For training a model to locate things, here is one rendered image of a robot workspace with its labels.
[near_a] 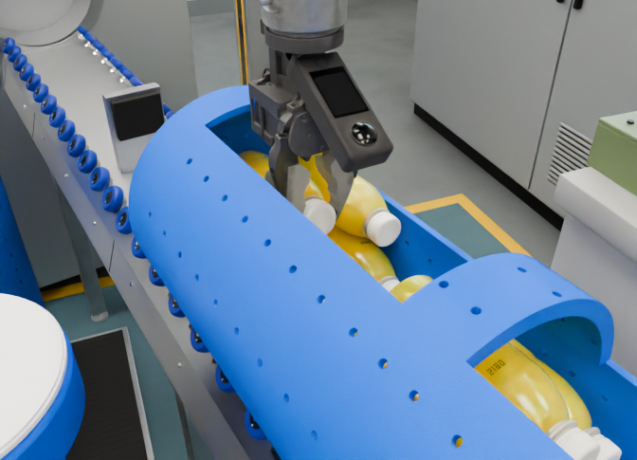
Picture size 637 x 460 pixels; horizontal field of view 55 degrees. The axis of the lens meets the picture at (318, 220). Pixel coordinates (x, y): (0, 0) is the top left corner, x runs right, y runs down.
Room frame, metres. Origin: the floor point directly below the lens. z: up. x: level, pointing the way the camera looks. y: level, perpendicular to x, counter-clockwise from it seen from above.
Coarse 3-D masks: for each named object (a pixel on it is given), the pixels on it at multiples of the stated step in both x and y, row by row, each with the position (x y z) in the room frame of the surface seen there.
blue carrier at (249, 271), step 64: (192, 128) 0.61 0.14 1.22; (192, 192) 0.53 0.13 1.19; (256, 192) 0.49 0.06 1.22; (192, 256) 0.47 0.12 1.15; (256, 256) 0.42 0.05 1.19; (320, 256) 0.39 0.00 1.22; (448, 256) 0.54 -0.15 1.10; (512, 256) 0.38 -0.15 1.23; (192, 320) 0.46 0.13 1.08; (256, 320) 0.37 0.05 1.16; (320, 320) 0.34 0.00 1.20; (384, 320) 0.32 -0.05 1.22; (448, 320) 0.31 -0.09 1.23; (512, 320) 0.30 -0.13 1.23; (576, 320) 0.38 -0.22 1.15; (256, 384) 0.34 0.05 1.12; (320, 384) 0.30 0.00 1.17; (384, 384) 0.28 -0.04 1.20; (448, 384) 0.26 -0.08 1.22; (576, 384) 0.39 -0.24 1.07; (320, 448) 0.27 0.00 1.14; (384, 448) 0.24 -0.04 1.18; (448, 448) 0.23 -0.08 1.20; (512, 448) 0.21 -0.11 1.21
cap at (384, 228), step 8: (376, 216) 0.59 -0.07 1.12; (384, 216) 0.58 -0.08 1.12; (392, 216) 0.59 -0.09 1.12; (368, 224) 0.58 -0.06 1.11; (376, 224) 0.58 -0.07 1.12; (384, 224) 0.57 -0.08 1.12; (392, 224) 0.58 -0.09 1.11; (400, 224) 0.59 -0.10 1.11; (368, 232) 0.58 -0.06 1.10; (376, 232) 0.57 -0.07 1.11; (384, 232) 0.58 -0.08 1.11; (392, 232) 0.58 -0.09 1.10; (376, 240) 0.57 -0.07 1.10; (384, 240) 0.58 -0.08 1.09; (392, 240) 0.58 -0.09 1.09
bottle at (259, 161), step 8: (248, 152) 0.69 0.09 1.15; (256, 152) 0.69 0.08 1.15; (248, 160) 0.66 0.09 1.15; (256, 160) 0.65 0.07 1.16; (264, 160) 0.65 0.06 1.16; (256, 168) 0.63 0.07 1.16; (264, 168) 0.62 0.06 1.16; (264, 176) 0.60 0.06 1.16; (312, 184) 0.58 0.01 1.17; (312, 192) 0.56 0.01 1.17; (320, 192) 0.57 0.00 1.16; (304, 200) 0.55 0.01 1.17
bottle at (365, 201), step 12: (312, 156) 0.70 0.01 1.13; (312, 168) 0.68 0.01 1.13; (324, 180) 0.65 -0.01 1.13; (360, 180) 0.64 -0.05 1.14; (324, 192) 0.64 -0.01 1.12; (360, 192) 0.62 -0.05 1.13; (372, 192) 0.62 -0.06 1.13; (348, 204) 0.61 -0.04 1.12; (360, 204) 0.60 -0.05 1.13; (372, 204) 0.60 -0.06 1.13; (384, 204) 0.61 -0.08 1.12; (348, 216) 0.60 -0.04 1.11; (360, 216) 0.59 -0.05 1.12; (372, 216) 0.59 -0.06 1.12; (348, 228) 0.60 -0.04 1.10; (360, 228) 0.59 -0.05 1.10
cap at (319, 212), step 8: (312, 200) 0.54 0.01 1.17; (320, 200) 0.54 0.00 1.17; (312, 208) 0.53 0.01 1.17; (320, 208) 0.53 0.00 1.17; (328, 208) 0.54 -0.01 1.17; (312, 216) 0.53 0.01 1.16; (320, 216) 0.53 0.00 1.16; (328, 216) 0.53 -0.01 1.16; (336, 216) 0.54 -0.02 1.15; (320, 224) 0.53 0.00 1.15; (328, 224) 0.53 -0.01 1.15; (328, 232) 0.53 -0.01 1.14
